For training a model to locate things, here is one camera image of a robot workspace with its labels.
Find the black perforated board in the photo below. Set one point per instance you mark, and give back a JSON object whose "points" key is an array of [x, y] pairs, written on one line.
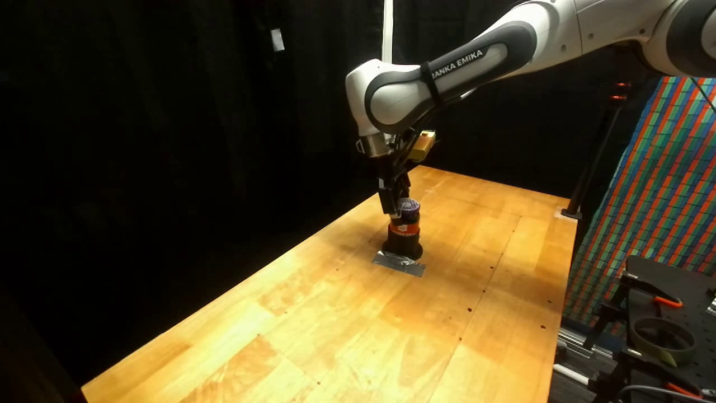
{"points": [[672, 286]]}

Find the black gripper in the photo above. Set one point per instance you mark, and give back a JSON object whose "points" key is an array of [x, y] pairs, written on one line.
{"points": [[390, 172]]}

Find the colourful striped cloth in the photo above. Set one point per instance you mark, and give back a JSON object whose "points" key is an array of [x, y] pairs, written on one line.
{"points": [[662, 203]]}

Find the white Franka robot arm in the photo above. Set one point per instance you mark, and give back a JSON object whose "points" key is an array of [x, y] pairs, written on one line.
{"points": [[449, 75]]}

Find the black tripod stand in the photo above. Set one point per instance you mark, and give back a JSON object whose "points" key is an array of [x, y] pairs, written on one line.
{"points": [[592, 178]]}

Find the small white curtain tag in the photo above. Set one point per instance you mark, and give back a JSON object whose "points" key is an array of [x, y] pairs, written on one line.
{"points": [[278, 39]]}

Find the roll of masking tape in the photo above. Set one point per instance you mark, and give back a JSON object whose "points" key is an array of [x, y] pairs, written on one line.
{"points": [[643, 331]]}

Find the white vertical pole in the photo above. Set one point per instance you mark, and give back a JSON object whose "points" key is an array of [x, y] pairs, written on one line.
{"points": [[387, 25]]}

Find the black curtain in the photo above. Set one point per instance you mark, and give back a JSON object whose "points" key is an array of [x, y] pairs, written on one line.
{"points": [[149, 149]]}

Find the dark jar with orange label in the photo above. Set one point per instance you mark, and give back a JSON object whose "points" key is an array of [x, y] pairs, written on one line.
{"points": [[403, 237]]}

